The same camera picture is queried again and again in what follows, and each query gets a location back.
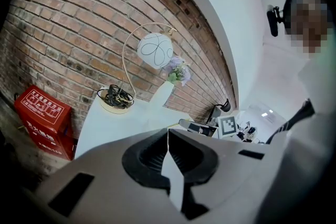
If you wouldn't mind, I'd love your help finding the person's face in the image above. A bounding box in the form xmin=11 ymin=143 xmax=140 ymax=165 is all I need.
xmin=285 ymin=0 xmax=329 ymax=54

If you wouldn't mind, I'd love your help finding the white globe gold table lamp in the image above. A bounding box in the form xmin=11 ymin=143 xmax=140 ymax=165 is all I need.
xmin=97 ymin=22 xmax=177 ymax=114

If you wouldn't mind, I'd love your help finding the purple flower bunch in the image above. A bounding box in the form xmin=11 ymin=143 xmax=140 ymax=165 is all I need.
xmin=163 ymin=56 xmax=192 ymax=87

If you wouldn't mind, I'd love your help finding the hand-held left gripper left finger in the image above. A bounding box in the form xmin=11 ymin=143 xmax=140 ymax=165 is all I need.
xmin=23 ymin=128 xmax=182 ymax=224

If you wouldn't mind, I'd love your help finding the white table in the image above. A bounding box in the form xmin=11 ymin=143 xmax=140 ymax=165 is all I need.
xmin=74 ymin=86 xmax=219 ymax=159

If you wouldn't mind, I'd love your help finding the black office chair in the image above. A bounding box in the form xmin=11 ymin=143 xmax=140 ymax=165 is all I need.
xmin=206 ymin=98 xmax=232 ymax=124

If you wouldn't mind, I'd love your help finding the white vase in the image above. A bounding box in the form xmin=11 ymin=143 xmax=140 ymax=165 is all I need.
xmin=146 ymin=81 xmax=176 ymax=114

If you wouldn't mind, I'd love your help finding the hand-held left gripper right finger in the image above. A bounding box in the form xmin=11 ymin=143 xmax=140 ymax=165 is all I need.
xmin=168 ymin=128 xmax=287 ymax=224

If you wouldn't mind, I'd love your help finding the black head-worn camera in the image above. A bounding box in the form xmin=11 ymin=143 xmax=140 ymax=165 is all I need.
xmin=266 ymin=3 xmax=286 ymax=38

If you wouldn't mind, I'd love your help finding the red fire equipment box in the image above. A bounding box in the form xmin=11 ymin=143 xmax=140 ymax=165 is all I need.
xmin=13 ymin=84 xmax=76 ymax=162

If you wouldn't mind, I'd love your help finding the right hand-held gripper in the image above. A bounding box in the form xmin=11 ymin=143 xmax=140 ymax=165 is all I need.
xmin=178 ymin=115 xmax=239 ymax=140

